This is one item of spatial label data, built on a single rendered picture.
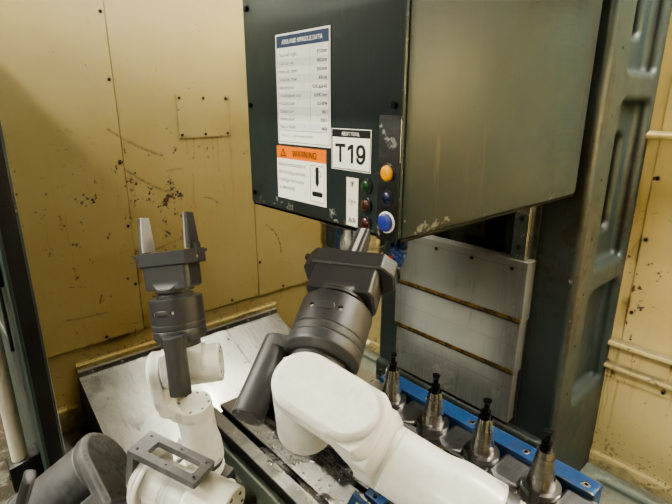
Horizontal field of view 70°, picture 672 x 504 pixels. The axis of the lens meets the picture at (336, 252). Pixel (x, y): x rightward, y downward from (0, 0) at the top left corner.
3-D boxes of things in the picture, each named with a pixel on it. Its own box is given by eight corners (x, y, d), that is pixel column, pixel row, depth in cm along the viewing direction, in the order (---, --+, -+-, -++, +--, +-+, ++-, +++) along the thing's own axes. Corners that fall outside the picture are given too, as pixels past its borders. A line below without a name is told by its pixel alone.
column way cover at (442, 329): (507, 427, 144) (527, 263, 129) (389, 365, 178) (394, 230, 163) (516, 420, 147) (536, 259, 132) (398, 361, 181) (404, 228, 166)
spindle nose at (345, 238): (400, 250, 116) (402, 201, 112) (348, 263, 106) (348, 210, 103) (357, 236, 128) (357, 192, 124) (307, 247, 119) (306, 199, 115)
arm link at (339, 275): (398, 244, 58) (376, 325, 50) (402, 295, 65) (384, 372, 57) (301, 235, 62) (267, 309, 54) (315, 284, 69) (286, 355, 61)
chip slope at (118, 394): (156, 544, 138) (146, 469, 130) (88, 430, 186) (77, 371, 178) (374, 416, 194) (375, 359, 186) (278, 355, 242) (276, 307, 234)
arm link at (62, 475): (90, 555, 71) (9, 553, 60) (77, 500, 76) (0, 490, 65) (154, 500, 72) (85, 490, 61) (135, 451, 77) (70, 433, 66)
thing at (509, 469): (512, 492, 80) (513, 488, 79) (484, 474, 83) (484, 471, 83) (533, 472, 84) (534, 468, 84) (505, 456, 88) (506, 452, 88)
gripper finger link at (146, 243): (138, 217, 81) (143, 254, 81) (151, 217, 84) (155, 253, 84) (130, 218, 81) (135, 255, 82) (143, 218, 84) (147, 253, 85)
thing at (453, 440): (456, 457, 87) (457, 454, 87) (433, 443, 91) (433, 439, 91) (478, 440, 92) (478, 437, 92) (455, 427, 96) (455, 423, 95)
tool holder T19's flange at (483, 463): (504, 462, 87) (506, 451, 87) (486, 478, 84) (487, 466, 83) (474, 445, 92) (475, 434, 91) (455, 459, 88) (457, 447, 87)
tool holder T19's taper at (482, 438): (499, 450, 87) (503, 418, 85) (485, 461, 84) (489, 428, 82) (477, 438, 90) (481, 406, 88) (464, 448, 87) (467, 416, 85)
